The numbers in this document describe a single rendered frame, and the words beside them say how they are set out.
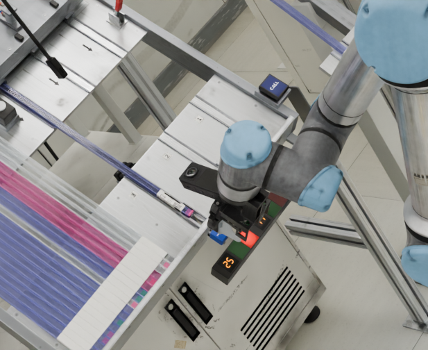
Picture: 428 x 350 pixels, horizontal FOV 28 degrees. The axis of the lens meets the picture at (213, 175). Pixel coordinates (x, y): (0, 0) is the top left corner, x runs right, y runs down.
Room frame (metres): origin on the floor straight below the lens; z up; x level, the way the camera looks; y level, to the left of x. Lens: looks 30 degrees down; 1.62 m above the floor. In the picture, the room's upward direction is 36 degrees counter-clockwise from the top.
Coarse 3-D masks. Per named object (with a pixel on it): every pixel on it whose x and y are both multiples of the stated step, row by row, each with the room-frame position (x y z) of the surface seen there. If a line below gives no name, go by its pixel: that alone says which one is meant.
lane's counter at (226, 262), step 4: (224, 256) 1.39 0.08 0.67; (228, 256) 1.39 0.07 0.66; (220, 260) 1.38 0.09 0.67; (224, 260) 1.38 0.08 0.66; (228, 260) 1.38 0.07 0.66; (232, 260) 1.38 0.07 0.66; (236, 260) 1.38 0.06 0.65; (220, 264) 1.38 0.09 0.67; (224, 264) 1.38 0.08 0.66; (228, 264) 1.37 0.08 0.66; (232, 264) 1.37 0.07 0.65; (236, 264) 1.37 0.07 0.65; (224, 268) 1.37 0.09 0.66; (228, 268) 1.37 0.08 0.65; (232, 268) 1.37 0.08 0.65
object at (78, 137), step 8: (0, 88) 1.77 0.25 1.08; (8, 88) 1.76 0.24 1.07; (16, 96) 1.74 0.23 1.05; (24, 104) 1.72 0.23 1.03; (32, 104) 1.72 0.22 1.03; (40, 112) 1.70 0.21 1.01; (48, 112) 1.69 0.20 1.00; (48, 120) 1.68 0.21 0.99; (56, 120) 1.68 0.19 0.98; (64, 128) 1.66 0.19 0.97; (72, 136) 1.64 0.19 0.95; (80, 136) 1.63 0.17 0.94; (88, 144) 1.62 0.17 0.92; (96, 152) 1.60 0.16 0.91; (104, 152) 1.60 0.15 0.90; (112, 160) 1.58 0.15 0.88; (120, 168) 1.56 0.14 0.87; (128, 168) 1.56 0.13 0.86; (128, 176) 1.55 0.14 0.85; (136, 176) 1.54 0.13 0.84; (144, 184) 1.52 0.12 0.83; (152, 184) 1.52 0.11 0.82; (152, 192) 1.51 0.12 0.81; (184, 208) 1.46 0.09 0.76
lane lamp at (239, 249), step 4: (232, 244) 1.40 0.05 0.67; (236, 244) 1.40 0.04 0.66; (240, 244) 1.40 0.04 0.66; (244, 244) 1.40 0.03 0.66; (228, 248) 1.40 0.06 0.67; (232, 248) 1.40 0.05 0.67; (236, 248) 1.39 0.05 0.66; (240, 248) 1.39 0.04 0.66; (244, 248) 1.39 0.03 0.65; (248, 248) 1.39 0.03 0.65; (232, 252) 1.39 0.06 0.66; (236, 252) 1.39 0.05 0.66; (240, 252) 1.39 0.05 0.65; (244, 252) 1.38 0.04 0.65; (240, 256) 1.38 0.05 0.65; (244, 256) 1.38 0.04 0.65
